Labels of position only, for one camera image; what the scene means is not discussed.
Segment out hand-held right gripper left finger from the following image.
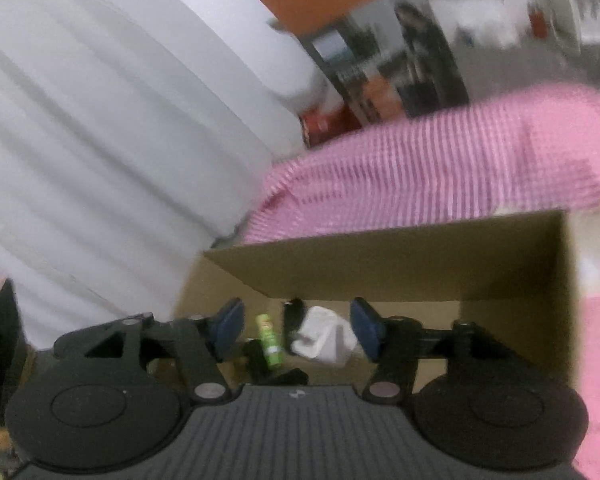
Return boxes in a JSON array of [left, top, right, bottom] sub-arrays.
[[52, 297, 245, 403]]

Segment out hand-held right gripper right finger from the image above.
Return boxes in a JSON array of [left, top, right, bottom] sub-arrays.
[[350, 297, 531, 403]]

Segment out green lip balm tube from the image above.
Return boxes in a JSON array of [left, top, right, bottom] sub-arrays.
[[256, 314, 282, 367]]

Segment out dark brown stick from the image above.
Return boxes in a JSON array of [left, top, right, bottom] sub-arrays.
[[243, 339, 309, 387]]

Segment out brown cardboard box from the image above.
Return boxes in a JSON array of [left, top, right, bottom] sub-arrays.
[[172, 210, 581, 396]]

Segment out pink checkered tablecloth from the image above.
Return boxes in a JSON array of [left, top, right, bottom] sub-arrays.
[[242, 85, 600, 480]]

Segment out red snack packet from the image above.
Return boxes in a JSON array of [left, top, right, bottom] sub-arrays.
[[300, 105, 361, 148]]

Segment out black box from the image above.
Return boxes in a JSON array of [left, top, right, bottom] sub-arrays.
[[0, 280, 28, 426]]

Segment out white curtain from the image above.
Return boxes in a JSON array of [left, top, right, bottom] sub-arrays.
[[0, 0, 316, 351]]

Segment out orange printed appliance box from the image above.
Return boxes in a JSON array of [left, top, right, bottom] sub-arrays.
[[257, 0, 468, 126]]

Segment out white plastic bags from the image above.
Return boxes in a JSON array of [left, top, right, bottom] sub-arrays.
[[455, 0, 521, 48]]

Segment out red thermos bottle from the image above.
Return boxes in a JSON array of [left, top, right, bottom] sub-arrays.
[[528, 2, 548, 38]]

